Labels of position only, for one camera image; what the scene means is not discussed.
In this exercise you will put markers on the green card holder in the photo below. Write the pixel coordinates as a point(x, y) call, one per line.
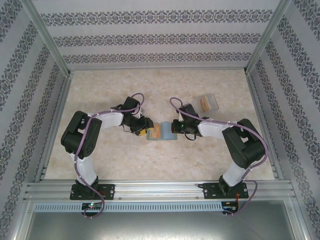
point(166, 130)

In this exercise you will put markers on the gold VIP card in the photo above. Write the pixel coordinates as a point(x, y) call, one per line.
point(157, 132)

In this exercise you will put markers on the clear plastic card box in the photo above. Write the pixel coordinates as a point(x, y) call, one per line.
point(213, 98)

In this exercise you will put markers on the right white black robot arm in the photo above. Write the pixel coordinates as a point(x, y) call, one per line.
point(240, 145)

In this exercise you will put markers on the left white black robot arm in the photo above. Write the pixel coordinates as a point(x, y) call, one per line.
point(82, 135)

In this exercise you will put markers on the orange card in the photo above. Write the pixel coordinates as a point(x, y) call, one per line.
point(204, 103)

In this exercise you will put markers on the left controller board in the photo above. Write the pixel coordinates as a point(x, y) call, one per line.
point(92, 205)

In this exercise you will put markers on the controller board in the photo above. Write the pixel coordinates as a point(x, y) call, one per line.
point(230, 207)
point(92, 205)

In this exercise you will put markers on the right controller board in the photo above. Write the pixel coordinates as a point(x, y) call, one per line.
point(230, 207)

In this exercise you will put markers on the grey metal panel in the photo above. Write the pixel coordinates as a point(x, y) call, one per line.
point(160, 225)

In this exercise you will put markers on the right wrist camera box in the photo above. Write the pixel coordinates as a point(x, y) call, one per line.
point(178, 116)

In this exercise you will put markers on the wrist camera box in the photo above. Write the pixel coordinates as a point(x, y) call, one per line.
point(178, 116)
point(141, 112)

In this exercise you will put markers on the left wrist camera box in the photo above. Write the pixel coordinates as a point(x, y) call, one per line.
point(141, 112)

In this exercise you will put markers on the aluminium back rail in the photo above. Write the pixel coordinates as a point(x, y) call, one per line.
point(157, 68)

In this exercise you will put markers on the aluminium mounting rail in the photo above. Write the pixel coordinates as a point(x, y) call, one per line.
point(155, 191)

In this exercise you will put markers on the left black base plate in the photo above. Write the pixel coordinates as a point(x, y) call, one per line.
point(108, 191)

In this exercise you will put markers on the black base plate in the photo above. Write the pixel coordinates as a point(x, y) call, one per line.
point(210, 191)
point(108, 191)

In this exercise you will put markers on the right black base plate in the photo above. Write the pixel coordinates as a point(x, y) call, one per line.
point(210, 191)

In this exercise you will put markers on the aluminium side rail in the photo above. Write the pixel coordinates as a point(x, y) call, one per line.
point(256, 100)
point(62, 100)

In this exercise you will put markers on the aluminium frame post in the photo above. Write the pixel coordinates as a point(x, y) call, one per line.
point(270, 37)
point(47, 40)

